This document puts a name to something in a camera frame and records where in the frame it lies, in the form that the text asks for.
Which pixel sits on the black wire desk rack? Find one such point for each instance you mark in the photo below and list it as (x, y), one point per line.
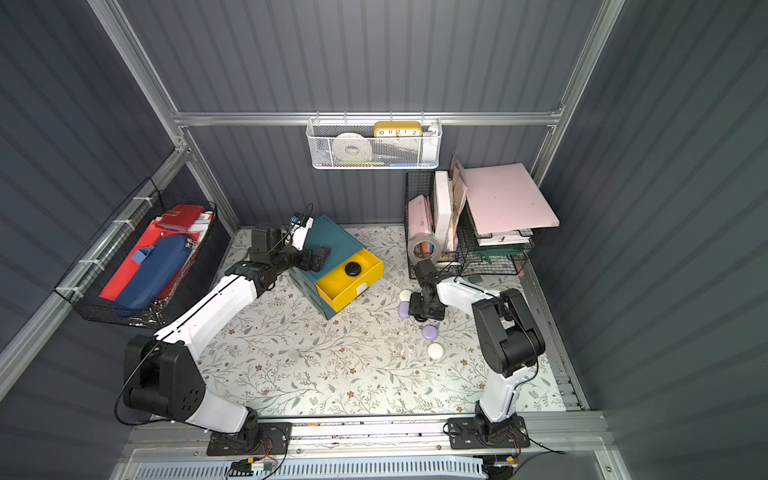
(470, 259)

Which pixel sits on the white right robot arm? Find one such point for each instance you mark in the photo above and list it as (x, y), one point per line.
(509, 337)

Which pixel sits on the red folder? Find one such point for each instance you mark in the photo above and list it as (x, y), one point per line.
(191, 220)

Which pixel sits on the black wire side basket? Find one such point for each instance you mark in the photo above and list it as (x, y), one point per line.
(81, 287)

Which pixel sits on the blue pencil pouch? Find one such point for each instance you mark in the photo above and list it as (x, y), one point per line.
(144, 275)

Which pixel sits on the teal drawer cabinet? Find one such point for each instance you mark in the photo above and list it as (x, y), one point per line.
(327, 233)

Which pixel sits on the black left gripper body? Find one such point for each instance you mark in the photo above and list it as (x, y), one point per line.
(313, 258)

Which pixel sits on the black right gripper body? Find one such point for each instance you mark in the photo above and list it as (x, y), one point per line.
(426, 306)

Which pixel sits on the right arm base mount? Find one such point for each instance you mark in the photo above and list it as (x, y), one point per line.
(476, 433)

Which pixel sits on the clear packing tape roll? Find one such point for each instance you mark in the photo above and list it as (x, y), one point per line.
(423, 247)

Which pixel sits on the pink foam board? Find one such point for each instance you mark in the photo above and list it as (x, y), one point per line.
(506, 198)

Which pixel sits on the yellow clock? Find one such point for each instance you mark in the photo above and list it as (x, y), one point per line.
(398, 129)

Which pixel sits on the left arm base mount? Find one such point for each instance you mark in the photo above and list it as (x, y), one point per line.
(271, 438)

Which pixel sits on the purple earphone case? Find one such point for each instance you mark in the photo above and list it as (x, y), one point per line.
(429, 333)
(404, 310)

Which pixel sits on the white tape roll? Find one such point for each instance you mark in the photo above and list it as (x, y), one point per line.
(351, 147)

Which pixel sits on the black earphone case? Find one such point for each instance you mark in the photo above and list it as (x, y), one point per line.
(352, 269)

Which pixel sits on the white wire wall basket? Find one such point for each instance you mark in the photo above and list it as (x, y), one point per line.
(388, 153)

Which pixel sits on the pink notebook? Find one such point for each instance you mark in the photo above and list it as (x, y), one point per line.
(419, 217)

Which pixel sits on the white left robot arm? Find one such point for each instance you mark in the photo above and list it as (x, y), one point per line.
(162, 375)

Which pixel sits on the white book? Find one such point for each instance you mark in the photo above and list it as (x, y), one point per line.
(442, 208)

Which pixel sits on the yellow drawer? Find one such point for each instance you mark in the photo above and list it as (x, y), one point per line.
(338, 290)

